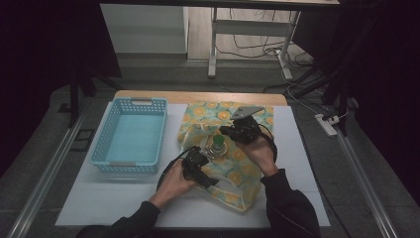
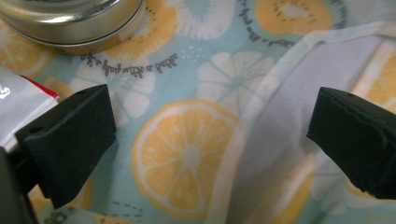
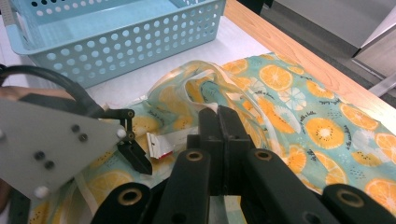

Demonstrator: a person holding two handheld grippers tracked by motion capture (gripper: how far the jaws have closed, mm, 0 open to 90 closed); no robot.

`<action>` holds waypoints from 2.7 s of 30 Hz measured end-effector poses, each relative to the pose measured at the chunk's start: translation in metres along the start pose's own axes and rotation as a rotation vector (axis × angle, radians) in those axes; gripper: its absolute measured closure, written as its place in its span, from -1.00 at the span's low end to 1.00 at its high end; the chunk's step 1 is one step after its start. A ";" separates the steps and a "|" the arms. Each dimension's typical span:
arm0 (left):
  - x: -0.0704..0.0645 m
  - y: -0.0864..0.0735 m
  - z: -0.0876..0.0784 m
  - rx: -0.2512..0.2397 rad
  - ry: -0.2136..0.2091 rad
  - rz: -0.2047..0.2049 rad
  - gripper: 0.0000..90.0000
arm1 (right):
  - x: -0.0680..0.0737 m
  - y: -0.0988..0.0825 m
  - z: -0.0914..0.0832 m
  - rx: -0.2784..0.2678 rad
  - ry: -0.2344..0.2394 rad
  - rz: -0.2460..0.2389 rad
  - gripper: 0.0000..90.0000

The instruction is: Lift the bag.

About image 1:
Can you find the white cabinet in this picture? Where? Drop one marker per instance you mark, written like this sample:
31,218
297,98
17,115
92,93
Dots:
145,29

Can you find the person's left hand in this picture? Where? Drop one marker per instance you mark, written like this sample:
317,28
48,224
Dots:
175,183

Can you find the white desk frame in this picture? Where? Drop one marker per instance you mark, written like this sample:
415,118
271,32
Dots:
247,27

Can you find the black floor plate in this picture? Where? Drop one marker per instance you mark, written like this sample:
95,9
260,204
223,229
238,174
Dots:
82,140

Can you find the person's right hand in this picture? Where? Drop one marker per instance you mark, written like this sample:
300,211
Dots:
259,155

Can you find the black stand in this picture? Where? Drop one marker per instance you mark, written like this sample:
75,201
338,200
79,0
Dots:
343,95
73,99

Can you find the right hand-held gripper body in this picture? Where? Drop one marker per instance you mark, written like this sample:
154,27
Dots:
244,130

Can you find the white table mat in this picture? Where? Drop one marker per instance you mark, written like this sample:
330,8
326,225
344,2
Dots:
99,198

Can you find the blue plastic basket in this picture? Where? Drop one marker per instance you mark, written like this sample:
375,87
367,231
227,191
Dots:
128,152

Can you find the floral cloth bag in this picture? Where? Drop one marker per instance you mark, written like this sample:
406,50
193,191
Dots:
237,172

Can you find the small green-capped bottle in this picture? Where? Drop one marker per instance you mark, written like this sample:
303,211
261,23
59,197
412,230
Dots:
218,140

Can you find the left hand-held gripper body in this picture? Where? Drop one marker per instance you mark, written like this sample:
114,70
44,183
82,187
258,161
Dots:
194,162

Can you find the aluminium rail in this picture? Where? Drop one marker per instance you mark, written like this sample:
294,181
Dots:
43,181
366,185

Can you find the white power strip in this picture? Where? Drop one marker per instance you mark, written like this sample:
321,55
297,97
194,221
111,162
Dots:
325,125

